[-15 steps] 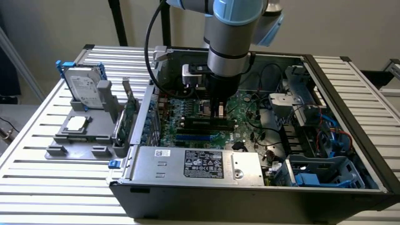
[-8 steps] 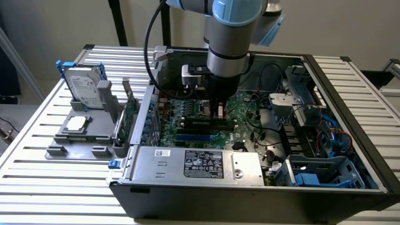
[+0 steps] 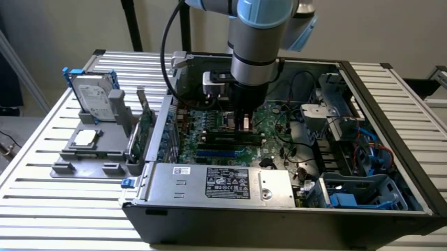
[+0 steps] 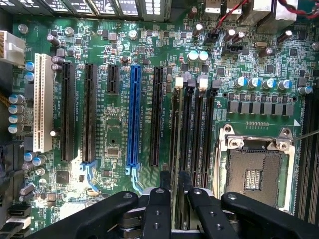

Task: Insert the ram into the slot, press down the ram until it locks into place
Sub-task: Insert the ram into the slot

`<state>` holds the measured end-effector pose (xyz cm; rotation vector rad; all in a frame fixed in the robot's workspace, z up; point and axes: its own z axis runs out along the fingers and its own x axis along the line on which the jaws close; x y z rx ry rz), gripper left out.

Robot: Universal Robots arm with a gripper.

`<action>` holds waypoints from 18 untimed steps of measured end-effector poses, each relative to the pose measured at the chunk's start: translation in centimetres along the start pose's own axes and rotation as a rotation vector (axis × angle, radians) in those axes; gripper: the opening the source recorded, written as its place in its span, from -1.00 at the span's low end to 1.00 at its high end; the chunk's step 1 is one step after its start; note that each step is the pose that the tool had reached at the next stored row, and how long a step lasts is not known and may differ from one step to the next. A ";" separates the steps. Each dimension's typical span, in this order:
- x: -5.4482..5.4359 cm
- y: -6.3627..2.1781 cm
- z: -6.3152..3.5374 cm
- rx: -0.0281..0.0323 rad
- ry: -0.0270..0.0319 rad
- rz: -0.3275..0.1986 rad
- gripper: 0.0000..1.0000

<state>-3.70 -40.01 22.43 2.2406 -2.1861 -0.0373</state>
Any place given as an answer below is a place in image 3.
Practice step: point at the CPU with silver lid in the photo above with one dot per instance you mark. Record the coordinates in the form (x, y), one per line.
(84, 137)

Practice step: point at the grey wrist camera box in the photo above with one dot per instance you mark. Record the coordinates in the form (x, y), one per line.
(212, 83)

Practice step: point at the metal drive cage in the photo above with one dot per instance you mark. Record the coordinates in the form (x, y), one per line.
(336, 104)

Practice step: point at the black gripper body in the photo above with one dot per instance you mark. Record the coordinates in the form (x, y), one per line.
(247, 96)

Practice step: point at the silver power supply unit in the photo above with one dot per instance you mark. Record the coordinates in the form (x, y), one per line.
(220, 184)

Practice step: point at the grey parts rack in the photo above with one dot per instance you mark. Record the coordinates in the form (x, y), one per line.
(93, 146)

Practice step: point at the green motherboard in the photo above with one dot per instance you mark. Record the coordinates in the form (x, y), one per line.
(223, 136)

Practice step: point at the CPU socket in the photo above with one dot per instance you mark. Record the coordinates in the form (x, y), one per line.
(226, 119)

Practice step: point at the grey disk bay cage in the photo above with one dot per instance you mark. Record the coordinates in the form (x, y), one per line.
(359, 192)

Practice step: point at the black open PC case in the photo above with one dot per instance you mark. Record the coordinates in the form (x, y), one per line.
(279, 162)

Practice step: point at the blue case latch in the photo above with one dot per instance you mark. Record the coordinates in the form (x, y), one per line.
(127, 182)

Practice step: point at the black vertical post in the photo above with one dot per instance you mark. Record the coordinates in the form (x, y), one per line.
(185, 28)
(132, 24)

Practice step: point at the black RAM slot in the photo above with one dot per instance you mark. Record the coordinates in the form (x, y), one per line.
(232, 136)

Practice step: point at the hard disk in blue bracket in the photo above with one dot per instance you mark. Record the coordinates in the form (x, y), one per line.
(92, 98)

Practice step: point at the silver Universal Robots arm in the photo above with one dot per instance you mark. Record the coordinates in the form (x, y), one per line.
(255, 39)

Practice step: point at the green graphics card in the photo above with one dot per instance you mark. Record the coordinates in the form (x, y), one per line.
(141, 128)

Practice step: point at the blue expansion slot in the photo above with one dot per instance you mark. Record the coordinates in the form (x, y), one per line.
(218, 153)

